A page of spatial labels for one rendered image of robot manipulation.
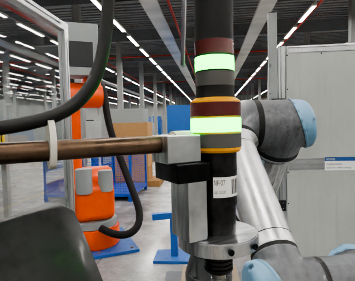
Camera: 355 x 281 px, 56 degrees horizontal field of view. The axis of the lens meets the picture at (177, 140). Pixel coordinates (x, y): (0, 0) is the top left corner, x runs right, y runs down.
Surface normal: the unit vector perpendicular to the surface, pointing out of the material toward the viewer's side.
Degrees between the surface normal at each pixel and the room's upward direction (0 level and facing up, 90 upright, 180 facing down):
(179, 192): 90
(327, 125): 90
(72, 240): 46
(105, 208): 90
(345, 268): 33
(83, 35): 90
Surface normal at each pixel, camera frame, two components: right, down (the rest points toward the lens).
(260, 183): 0.12, -0.77
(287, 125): 0.10, 0.11
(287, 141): 0.08, 0.66
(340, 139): -0.11, 0.04
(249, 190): -0.51, -0.63
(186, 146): 0.48, 0.04
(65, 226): 0.56, -0.70
